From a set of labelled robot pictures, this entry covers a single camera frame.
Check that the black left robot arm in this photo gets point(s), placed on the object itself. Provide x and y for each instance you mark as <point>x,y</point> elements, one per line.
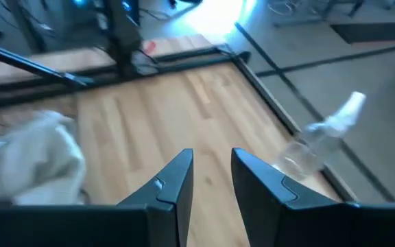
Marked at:
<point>123,37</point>

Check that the black table edge rail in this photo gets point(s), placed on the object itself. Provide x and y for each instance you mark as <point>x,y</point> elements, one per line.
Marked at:
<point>269,99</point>

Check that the white waffle towel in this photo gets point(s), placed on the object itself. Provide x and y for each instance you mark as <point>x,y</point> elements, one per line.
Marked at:
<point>33,161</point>

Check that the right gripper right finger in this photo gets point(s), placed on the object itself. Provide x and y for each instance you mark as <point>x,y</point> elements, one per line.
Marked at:
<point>259,192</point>

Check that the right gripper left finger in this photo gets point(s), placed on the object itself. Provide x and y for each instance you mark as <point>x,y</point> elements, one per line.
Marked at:
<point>178,185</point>

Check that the black diagonal frame bar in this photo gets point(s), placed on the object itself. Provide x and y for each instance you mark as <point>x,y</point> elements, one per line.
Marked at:
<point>29,65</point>

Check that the black floor mat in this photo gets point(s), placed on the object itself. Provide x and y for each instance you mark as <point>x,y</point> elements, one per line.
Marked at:
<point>376,32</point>

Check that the clear spray bottle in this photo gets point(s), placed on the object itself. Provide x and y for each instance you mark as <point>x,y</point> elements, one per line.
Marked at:
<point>315,140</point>

